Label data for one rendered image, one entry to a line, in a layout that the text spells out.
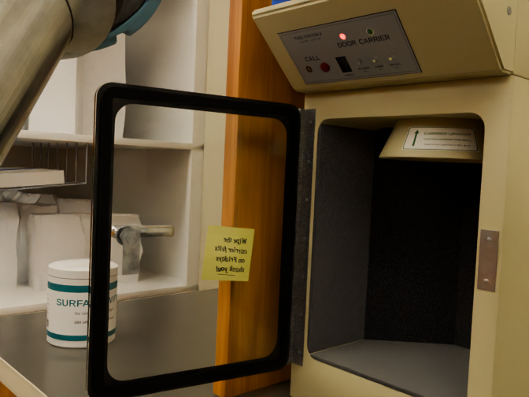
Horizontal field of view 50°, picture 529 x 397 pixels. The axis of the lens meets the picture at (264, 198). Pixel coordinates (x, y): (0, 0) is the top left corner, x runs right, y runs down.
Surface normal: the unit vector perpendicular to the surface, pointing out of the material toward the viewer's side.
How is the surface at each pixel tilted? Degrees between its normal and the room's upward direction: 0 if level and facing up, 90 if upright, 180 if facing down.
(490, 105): 90
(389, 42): 135
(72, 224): 50
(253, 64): 90
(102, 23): 144
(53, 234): 88
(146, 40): 90
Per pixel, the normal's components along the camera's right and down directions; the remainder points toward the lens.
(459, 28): -0.55, 0.71
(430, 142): -0.40, -0.37
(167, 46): -0.74, 0.00
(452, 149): -0.14, -0.36
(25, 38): 0.93, -0.02
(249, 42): 0.67, 0.07
